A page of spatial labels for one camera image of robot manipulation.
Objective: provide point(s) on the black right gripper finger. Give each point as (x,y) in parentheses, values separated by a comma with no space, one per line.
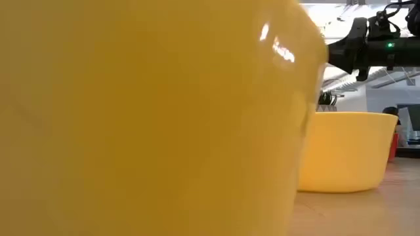
(343,47)
(343,61)

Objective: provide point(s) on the yellow mini bowl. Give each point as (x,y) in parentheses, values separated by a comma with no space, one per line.
(147,131)
(348,154)

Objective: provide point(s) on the red mini bowl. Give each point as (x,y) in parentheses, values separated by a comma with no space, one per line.
(393,147)

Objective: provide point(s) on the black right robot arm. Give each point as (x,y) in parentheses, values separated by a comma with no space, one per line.
(414,19)

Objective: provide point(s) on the green spiky plant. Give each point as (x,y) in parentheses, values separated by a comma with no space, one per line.
(326,98)

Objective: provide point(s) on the person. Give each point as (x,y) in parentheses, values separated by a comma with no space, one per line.
(390,110)

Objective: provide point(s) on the dark display screen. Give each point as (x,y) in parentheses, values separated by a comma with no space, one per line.
(414,116)

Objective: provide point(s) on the black aluminium table frame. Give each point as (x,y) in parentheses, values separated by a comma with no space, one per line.
(408,152)

